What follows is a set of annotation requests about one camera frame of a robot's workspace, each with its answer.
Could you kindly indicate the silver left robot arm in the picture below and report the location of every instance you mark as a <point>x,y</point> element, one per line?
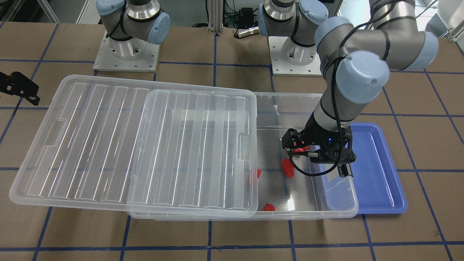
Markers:
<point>355,63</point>

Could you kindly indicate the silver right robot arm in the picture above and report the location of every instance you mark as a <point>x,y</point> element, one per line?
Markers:
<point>132,26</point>

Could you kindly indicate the clear plastic box lid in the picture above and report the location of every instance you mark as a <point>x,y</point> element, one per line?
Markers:
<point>145,147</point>

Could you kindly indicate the clear plastic storage box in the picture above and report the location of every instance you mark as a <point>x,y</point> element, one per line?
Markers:
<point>296,198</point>

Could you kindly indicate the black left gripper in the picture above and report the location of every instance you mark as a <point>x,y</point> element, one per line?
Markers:
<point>311,137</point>

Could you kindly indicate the black box latch handle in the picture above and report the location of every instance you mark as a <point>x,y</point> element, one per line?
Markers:
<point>344,171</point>

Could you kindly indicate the blue plastic tray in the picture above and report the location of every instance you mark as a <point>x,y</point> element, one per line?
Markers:
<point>374,186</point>

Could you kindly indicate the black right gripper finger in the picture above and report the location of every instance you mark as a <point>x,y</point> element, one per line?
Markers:
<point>19,85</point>

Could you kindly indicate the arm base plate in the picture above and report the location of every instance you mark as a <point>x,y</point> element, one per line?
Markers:
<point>133,55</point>
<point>289,59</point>

